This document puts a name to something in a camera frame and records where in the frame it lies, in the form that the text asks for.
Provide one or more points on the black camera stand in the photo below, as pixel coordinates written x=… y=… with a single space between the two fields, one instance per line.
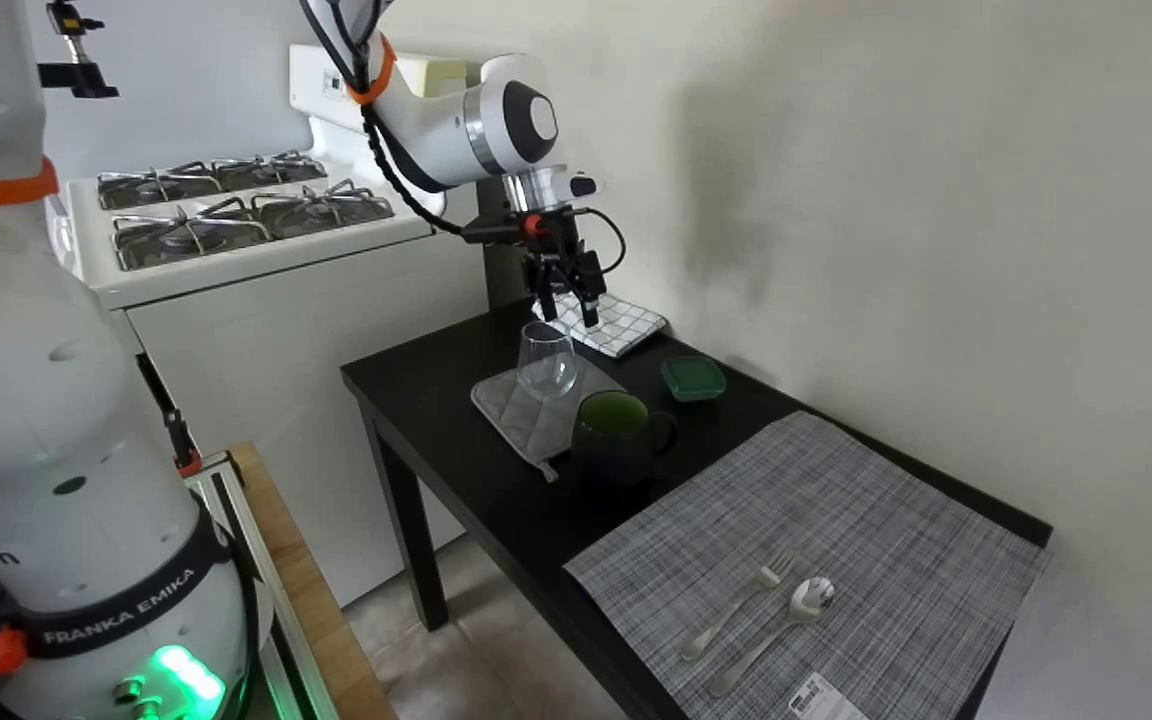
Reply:
x=78 y=63

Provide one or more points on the silver spoon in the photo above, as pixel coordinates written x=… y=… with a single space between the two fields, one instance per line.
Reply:
x=808 y=596

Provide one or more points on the black table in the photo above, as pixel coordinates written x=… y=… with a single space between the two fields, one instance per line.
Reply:
x=499 y=464

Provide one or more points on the silver fork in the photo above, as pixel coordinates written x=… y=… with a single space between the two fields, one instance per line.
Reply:
x=733 y=613

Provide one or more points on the grey woven placemat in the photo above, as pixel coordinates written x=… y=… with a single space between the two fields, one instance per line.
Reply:
x=869 y=534

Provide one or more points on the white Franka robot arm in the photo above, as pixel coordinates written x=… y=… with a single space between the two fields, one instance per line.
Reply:
x=40 y=400

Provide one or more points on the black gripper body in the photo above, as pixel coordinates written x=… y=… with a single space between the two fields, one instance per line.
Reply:
x=563 y=254

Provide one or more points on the dark green glass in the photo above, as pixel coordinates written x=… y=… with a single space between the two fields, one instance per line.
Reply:
x=615 y=435

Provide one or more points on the grey quilted pot holder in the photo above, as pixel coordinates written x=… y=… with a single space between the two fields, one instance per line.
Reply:
x=501 y=400

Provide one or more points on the clear drinking glass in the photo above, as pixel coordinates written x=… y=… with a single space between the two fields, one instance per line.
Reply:
x=550 y=380

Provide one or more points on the small green dish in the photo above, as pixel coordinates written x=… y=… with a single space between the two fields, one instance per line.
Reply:
x=694 y=380

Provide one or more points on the wooden board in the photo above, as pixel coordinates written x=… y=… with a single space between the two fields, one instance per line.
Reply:
x=311 y=603

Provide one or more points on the black stove grate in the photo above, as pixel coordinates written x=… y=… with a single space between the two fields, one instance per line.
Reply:
x=183 y=236
x=269 y=171
x=321 y=205
x=159 y=185

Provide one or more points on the white stove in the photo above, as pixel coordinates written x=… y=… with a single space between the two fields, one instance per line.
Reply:
x=281 y=345

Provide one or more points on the white checked dish towel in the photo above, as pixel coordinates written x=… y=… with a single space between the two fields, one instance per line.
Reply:
x=623 y=327

